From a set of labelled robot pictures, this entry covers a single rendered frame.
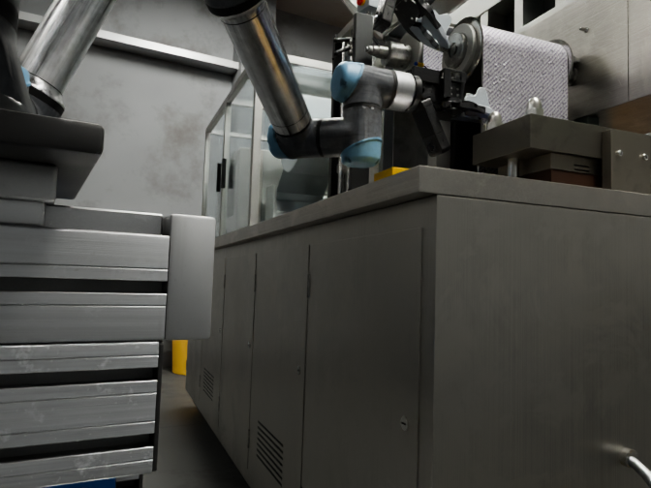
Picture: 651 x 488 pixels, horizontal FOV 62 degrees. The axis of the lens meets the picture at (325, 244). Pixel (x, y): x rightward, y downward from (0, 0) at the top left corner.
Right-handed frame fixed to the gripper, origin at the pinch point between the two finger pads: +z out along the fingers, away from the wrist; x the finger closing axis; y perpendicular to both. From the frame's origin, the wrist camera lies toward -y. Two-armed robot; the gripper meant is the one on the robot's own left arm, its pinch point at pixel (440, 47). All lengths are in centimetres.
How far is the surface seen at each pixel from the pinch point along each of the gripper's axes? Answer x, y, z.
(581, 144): -27.9, -13.1, 26.3
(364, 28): 25.1, 6.2, -14.4
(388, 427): -22, -73, 31
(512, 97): -8.2, -0.5, 17.7
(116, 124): 362, 9, -97
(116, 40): 344, 54, -140
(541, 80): -8.2, 8.3, 20.4
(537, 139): -27.9, -20.0, 18.8
